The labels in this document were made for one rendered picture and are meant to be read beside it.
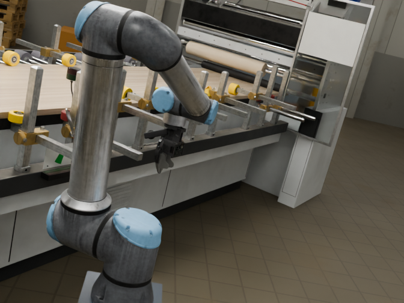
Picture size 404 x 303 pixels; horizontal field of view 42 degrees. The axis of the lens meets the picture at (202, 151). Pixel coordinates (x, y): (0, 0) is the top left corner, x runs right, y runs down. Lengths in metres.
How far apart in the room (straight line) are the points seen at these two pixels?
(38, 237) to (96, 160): 1.34
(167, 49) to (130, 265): 0.62
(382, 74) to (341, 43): 6.46
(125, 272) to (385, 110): 9.68
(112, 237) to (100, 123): 0.33
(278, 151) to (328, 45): 1.03
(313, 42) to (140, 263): 3.19
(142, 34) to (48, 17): 8.84
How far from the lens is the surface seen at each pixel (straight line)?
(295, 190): 4.62
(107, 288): 1.62
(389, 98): 10.95
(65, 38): 8.99
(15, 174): 2.21
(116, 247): 1.56
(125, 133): 3.02
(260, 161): 4.84
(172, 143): 2.05
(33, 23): 10.24
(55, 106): 2.51
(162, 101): 1.90
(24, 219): 2.69
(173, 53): 1.40
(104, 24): 1.39
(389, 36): 10.77
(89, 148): 1.50
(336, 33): 4.40
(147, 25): 1.37
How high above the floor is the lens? 1.52
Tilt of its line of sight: 16 degrees down
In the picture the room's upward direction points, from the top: 14 degrees clockwise
